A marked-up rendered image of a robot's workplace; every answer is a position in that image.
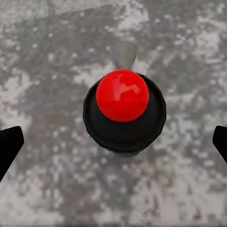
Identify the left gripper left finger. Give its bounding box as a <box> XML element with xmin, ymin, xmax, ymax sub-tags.
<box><xmin>0</xmin><ymin>126</ymin><xmax>24</xmax><ymax>182</ymax></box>

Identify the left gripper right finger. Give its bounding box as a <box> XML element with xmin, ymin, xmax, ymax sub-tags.
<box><xmin>212</xmin><ymin>125</ymin><xmax>227</xmax><ymax>163</ymax></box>

